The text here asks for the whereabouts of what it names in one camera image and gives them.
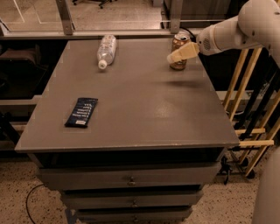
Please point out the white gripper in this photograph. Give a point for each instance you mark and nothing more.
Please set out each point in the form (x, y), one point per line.
(205, 44)

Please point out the orange soda can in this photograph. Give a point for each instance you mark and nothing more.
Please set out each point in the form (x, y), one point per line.
(179, 40)

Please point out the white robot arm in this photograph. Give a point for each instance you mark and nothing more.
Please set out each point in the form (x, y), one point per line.
(257, 24)

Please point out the dark blue rxbar wrapper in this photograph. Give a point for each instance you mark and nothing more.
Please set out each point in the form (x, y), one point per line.
(81, 113)

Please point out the wooden folding rack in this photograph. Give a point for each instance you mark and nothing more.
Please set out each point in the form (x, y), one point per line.
(250, 137)

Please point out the clear plastic water bottle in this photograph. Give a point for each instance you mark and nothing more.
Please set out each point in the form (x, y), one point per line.
(106, 51)

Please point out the grey drawer cabinet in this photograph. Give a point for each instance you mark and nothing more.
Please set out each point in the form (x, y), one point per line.
(147, 114)

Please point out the office chair base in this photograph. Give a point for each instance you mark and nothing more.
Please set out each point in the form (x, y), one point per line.
(100, 2)

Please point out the metal window railing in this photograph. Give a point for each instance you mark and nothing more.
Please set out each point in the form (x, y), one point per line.
(60, 19)

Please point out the middle grey drawer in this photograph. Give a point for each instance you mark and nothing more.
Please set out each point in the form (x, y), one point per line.
(133, 199)

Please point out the grey drawer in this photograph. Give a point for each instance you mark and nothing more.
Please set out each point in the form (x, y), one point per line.
(112, 177)
(135, 214)
(133, 199)

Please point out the bottom grey drawer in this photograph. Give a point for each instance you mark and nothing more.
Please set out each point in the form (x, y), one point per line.
(135, 214)

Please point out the top grey drawer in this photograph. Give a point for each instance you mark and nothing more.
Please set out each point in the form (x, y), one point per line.
(112, 177)

